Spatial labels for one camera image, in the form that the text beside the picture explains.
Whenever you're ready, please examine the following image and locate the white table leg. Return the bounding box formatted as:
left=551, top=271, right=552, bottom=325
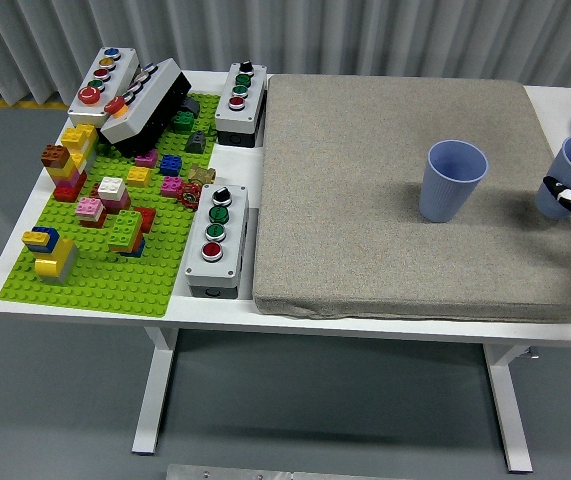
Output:
left=131, top=327, right=181, bottom=456
left=482, top=343, right=535, bottom=474

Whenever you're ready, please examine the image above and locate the grey-brown cushion mat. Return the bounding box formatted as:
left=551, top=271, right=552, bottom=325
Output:
left=252, top=73, right=571, bottom=322

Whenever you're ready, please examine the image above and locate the grey pleated curtain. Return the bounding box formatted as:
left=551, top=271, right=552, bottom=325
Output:
left=0, top=0, right=571, bottom=109

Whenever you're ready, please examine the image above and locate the four-button control box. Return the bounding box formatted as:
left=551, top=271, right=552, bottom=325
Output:
left=184, top=183, right=250, bottom=300
left=213, top=62, right=269, bottom=149

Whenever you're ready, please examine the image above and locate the grey sloped brick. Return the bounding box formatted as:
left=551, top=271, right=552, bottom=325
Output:
left=186, top=130, right=209, bottom=154

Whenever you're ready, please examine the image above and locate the brass valve red handwheel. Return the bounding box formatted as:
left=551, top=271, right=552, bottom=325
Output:
left=176, top=163, right=217, bottom=211

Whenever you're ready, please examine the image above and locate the green brick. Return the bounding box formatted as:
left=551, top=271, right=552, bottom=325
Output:
left=171, top=109, right=197, bottom=133

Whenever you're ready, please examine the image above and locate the blue brick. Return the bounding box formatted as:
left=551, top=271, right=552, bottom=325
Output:
left=158, top=153, right=184, bottom=177

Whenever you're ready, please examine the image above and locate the red brick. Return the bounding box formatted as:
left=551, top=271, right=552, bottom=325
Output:
left=134, top=206, right=158, bottom=234

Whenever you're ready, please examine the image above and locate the tilted five-button control box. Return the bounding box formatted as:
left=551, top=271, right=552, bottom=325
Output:
left=99, top=57, right=192, bottom=156

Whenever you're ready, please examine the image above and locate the green-topped brick stack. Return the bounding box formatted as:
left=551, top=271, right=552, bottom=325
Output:
left=107, top=209, right=146, bottom=259

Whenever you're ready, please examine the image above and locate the white-topped brick stack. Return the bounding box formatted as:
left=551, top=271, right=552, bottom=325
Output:
left=97, top=176, right=132, bottom=214

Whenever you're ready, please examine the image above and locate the green brick baseplate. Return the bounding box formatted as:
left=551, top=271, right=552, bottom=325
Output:
left=0, top=92, right=222, bottom=319

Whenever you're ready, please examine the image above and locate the upright five-button control box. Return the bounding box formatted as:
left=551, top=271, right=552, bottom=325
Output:
left=67, top=47, right=141, bottom=129

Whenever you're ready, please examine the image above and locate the pink-topped brick stack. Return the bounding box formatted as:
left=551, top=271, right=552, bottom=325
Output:
left=74, top=196, right=109, bottom=230

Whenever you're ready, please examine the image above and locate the yellow white brick stack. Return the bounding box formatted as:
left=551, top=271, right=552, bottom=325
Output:
left=61, top=123, right=100, bottom=171

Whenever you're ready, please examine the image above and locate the brown-topped brick stack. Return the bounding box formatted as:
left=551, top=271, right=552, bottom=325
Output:
left=40, top=143, right=89, bottom=203

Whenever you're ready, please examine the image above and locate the yellow blue brick duck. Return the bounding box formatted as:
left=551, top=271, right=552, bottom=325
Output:
left=21, top=226, right=79, bottom=286

